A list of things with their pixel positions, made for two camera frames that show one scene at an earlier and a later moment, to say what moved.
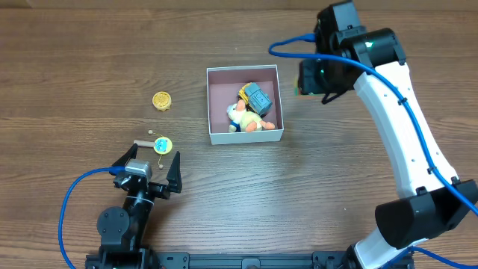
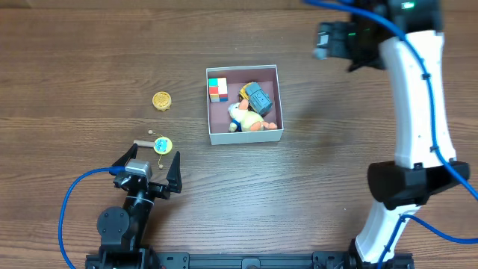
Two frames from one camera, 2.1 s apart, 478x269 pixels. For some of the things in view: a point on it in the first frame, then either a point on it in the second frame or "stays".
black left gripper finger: x=131 y=153 stays
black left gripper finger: x=174 y=175 stays
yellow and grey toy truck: x=255 y=99 stays
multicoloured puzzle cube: x=297 y=90 → x=217 y=87
